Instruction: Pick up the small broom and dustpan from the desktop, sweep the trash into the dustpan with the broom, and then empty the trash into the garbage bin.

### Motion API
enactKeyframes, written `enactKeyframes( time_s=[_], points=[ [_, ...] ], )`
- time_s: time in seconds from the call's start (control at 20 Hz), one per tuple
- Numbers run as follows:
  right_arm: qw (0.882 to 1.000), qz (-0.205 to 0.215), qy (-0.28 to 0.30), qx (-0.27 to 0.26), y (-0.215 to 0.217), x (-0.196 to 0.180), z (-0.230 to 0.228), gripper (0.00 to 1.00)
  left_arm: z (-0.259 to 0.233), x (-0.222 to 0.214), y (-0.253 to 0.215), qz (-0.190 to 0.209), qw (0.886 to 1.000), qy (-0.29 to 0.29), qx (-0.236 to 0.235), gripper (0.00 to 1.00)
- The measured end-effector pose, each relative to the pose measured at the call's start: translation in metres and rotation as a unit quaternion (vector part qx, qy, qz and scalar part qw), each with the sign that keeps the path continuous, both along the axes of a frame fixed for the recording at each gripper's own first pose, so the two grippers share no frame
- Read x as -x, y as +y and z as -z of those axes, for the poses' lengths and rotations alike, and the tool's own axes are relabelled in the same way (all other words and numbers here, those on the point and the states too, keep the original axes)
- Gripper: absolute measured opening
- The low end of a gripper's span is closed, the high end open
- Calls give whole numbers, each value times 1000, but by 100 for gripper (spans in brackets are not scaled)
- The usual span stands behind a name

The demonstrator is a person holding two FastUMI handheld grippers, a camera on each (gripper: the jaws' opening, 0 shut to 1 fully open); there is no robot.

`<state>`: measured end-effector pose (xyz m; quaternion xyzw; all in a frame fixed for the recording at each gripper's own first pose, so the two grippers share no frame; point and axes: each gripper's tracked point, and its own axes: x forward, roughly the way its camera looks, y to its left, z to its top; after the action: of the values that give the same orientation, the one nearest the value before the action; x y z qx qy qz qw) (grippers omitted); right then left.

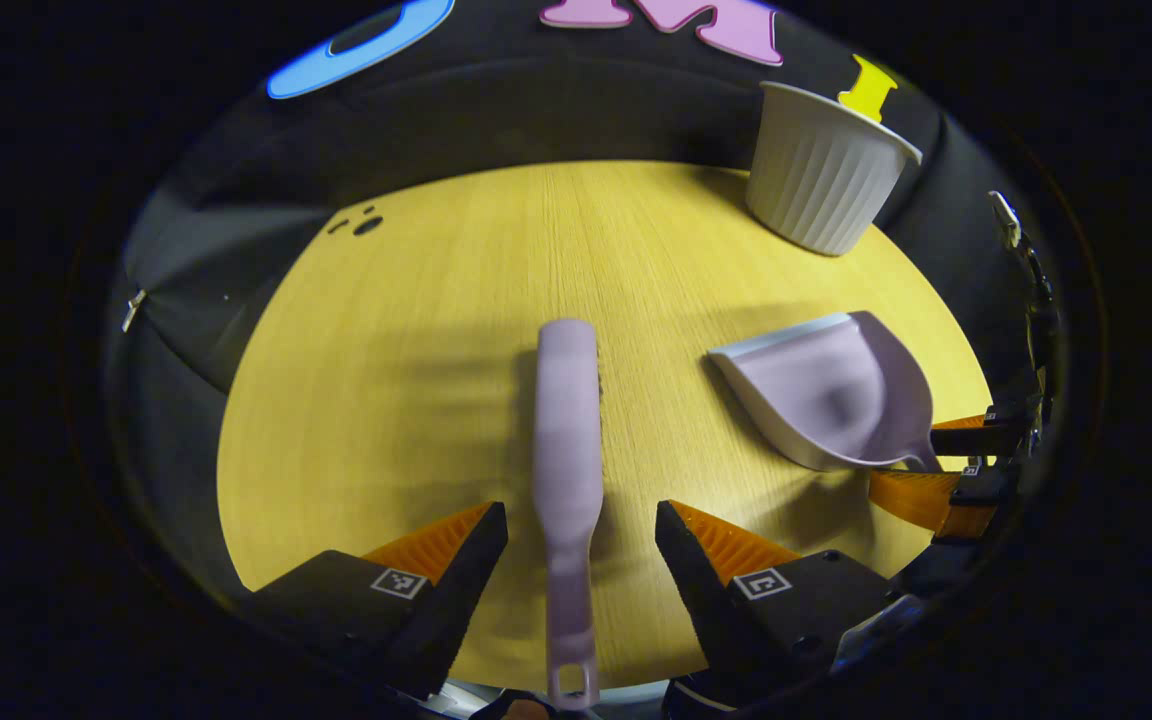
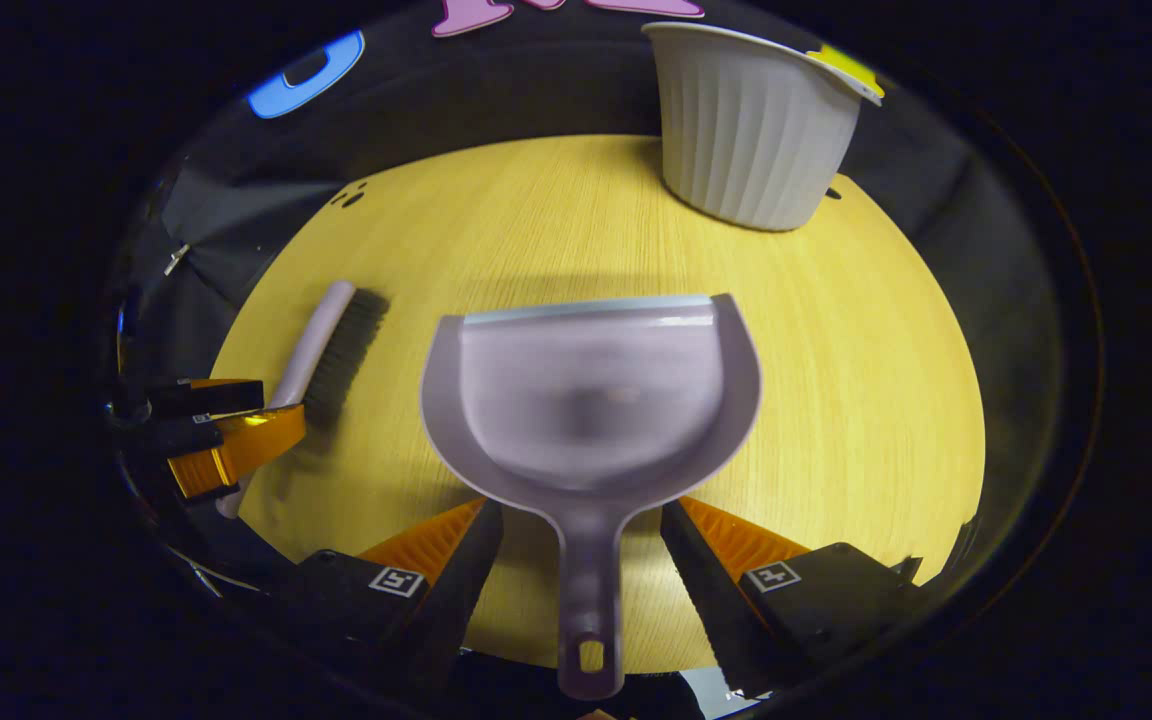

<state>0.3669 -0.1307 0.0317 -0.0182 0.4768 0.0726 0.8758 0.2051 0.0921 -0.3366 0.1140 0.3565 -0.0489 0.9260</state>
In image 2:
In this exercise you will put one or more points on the pink dustpan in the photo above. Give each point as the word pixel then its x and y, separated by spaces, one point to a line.
pixel 586 400

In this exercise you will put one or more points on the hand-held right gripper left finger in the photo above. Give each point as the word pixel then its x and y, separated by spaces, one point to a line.
pixel 466 580

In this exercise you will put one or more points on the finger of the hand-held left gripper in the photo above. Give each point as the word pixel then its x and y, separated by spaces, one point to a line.
pixel 246 445
pixel 206 398

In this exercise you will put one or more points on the silver metal clip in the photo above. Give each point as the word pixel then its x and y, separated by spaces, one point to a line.
pixel 177 259

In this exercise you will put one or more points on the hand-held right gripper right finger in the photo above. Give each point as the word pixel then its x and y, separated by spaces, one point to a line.
pixel 696 590

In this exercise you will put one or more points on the small pink broom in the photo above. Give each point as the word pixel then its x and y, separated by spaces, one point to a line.
pixel 321 335

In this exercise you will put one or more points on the black backdrop cloth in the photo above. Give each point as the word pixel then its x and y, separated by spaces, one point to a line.
pixel 496 90

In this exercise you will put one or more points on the white ribbed garbage bin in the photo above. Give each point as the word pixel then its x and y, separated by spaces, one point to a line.
pixel 751 130

